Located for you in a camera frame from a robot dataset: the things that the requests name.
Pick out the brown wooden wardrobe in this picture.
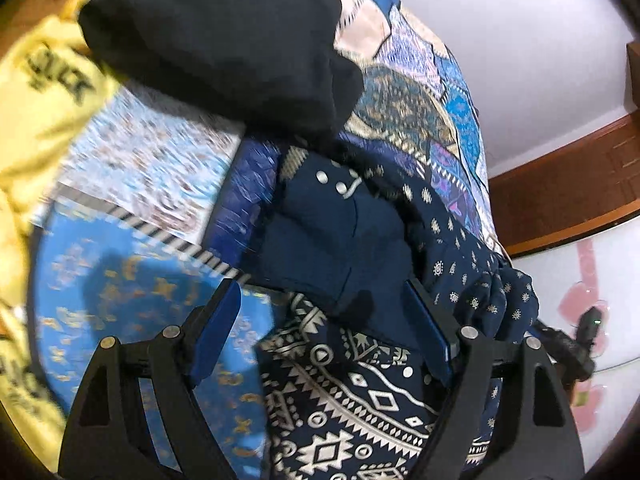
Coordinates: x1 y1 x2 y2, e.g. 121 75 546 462
487 40 640 261

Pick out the black garment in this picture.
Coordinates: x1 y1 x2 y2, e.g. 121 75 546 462
79 0 365 137

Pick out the white heart-sticker sliding door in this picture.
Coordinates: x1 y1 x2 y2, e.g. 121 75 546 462
510 217 640 466

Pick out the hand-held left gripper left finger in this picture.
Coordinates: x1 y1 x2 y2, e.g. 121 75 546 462
57 277 243 480

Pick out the yellow printed garment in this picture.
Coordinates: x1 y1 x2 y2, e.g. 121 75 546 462
0 0 123 423

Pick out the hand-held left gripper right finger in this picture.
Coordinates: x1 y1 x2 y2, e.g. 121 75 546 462
402 277 586 480

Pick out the blue patchwork bed sheet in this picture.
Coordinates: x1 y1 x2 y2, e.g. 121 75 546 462
30 0 508 480

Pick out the navy patterned dress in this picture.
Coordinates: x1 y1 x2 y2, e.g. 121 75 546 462
255 145 542 480

